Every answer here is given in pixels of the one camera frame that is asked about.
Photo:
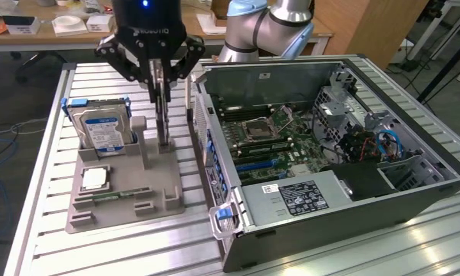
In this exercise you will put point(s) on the green RAM stick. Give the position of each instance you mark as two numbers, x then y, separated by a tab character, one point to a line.
111	195

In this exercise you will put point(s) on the silver CPU chip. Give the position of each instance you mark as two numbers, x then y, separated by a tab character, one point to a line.
95	178

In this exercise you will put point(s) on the plain white labelled box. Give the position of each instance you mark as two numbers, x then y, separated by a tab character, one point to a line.
99	24

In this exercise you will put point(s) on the hard disk in blue caddy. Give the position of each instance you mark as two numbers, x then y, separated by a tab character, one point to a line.
101	129

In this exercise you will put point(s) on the installed black RAM stick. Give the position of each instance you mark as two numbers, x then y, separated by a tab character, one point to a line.
264	148

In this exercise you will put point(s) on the white box with black lid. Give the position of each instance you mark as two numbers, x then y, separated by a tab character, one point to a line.
20	27

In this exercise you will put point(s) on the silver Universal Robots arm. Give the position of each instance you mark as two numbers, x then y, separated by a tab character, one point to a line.
242	28

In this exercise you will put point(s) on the grey parts rack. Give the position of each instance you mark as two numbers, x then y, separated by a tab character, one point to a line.
153	207

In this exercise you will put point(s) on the graphics card with black fan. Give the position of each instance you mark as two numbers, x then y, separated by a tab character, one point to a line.
163	123

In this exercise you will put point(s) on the black office chair base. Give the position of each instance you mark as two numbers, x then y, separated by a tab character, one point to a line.
31	61

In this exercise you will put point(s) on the blue expansion slot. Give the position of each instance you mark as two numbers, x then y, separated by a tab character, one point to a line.
256	166

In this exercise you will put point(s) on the open black PC case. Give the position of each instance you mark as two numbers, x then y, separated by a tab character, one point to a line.
330	230

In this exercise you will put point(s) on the CPU socket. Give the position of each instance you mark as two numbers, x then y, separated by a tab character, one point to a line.
259	129

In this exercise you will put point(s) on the wooden desk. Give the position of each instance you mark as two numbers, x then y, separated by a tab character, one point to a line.
41	38

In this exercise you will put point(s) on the white box with round bowl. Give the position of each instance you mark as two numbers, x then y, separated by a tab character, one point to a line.
69	26

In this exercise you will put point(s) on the black stand pole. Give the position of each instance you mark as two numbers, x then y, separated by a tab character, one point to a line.
444	57

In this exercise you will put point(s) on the wooden cabinet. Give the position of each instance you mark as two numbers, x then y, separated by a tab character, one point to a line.
368	28

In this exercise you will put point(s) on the blue case release latch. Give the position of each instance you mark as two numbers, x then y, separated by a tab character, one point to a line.
223	214

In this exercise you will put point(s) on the white flat paper box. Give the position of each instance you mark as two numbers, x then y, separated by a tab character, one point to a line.
211	27

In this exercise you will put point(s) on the green motherboard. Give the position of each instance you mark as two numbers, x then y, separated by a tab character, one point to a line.
291	155

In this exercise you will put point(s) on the grey power supply unit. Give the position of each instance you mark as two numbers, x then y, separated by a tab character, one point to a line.
268	210

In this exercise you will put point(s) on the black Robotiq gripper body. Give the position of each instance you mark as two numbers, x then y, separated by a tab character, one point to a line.
149	28

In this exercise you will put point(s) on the silver disk bay cage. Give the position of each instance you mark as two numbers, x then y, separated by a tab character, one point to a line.
335	115

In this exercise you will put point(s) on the open metal socket cover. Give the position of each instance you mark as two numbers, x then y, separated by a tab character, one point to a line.
283	118

